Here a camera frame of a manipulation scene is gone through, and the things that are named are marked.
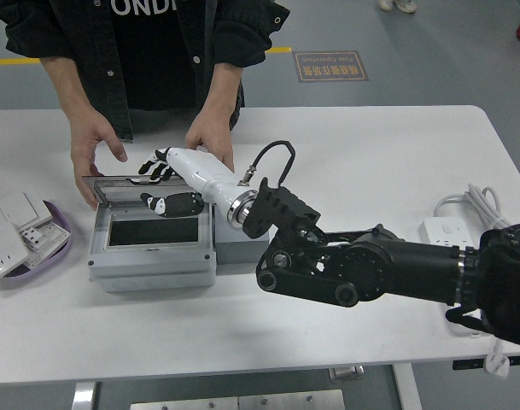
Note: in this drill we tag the person's right hand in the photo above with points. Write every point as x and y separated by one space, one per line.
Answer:
86 141

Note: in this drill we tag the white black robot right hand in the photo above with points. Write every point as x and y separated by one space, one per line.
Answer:
204 171

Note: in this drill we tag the person's left hand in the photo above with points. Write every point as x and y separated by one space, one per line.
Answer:
212 132

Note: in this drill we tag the grey box with clear lid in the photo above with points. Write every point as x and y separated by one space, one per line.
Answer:
148 265

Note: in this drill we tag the person's right forearm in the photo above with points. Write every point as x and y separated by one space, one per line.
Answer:
71 94

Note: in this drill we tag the person's left forearm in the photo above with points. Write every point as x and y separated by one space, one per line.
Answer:
221 94

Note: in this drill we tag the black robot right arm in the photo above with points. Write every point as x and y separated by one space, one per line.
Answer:
396 265

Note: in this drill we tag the dark grey cube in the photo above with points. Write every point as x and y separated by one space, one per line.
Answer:
238 243

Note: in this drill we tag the person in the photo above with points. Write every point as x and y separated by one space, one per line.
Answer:
148 51

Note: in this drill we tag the white socket module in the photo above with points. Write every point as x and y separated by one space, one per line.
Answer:
42 237

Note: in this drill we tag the purple tray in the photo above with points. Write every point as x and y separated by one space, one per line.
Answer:
56 252

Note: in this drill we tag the large white socket panel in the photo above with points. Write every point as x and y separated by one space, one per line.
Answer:
3 256

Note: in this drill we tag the white shoe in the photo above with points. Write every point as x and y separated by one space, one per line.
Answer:
386 4
405 5

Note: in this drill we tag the white table leg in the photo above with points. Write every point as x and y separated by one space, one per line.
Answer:
407 386
84 395

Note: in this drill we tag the black table control panel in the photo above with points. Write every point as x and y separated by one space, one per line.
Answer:
469 364

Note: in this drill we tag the white switch plate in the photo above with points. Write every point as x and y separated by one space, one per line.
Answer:
25 209

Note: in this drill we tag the grey metal base plate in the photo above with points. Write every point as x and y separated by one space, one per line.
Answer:
238 401

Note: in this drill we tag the metal table bracket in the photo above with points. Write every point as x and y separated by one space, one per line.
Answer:
347 372

